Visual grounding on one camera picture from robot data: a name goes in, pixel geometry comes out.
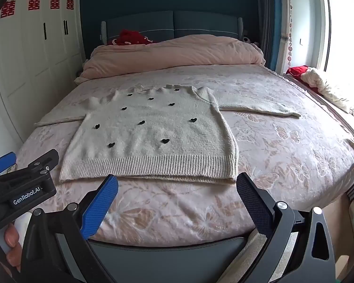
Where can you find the white crumpled blanket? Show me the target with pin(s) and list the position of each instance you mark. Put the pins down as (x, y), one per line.
(327, 90)

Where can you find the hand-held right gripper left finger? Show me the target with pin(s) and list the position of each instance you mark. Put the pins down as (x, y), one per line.
(98, 209)

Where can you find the red paper decoration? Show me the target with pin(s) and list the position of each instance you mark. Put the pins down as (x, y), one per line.
(7, 9)
(55, 3)
(70, 4)
(34, 3)

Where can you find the red cloth on windowsill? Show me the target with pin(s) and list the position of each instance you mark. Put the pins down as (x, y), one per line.
(296, 72)

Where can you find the pink floral bedspread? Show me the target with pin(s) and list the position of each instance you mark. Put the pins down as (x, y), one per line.
(283, 159)

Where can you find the white wardrobe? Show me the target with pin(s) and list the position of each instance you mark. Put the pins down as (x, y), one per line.
(26, 64)

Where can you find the blue padded headboard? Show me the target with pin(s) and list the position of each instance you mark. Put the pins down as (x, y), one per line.
(171, 25)

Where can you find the red cloth on bed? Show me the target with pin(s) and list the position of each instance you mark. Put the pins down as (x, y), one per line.
(129, 37)

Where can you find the person's left hand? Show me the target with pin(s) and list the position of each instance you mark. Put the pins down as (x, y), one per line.
(13, 241)

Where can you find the pink duvet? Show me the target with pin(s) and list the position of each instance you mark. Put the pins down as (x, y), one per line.
(177, 51)

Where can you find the cream sweater with black hearts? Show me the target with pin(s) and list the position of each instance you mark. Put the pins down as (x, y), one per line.
(153, 141)

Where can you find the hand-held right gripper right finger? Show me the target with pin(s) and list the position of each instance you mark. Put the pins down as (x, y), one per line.
(253, 205)

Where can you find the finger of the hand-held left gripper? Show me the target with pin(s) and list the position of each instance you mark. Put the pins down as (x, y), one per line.
(38, 161)
(3, 161)

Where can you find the blue grey curtain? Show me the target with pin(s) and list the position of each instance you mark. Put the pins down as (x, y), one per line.
(268, 20)

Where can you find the window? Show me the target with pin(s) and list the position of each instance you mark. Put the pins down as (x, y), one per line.
(345, 44)

